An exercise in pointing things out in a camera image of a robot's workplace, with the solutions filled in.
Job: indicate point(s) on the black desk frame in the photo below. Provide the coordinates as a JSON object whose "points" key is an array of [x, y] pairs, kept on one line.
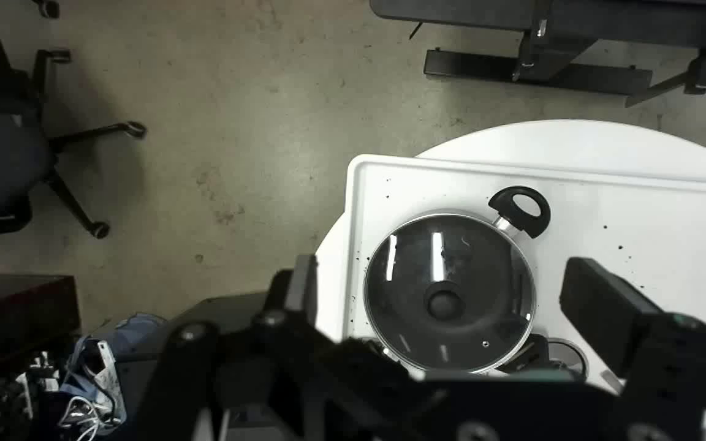
{"points": [[574, 76]]}

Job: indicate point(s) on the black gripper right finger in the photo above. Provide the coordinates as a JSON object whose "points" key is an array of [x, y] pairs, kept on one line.
{"points": [[606, 306]]}

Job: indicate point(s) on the blue cloth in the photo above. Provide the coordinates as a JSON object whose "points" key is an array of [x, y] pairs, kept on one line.
{"points": [[135, 330]]}

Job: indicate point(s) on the white plastic tray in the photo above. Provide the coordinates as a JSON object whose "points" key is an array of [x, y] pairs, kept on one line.
{"points": [[655, 221]]}

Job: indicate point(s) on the black office chair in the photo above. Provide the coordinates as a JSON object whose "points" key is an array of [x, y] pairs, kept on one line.
{"points": [[2, 155]]}

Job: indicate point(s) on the black box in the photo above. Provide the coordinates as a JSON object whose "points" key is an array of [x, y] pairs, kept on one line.
{"points": [[10, 308]]}

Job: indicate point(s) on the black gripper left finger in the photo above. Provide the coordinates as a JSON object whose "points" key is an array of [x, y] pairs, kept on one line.
{"points": [[305, 290]]}

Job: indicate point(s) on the black cooking pot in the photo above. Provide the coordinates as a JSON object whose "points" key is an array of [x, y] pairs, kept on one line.
{"points": [[542, 219], [419, 319]]}

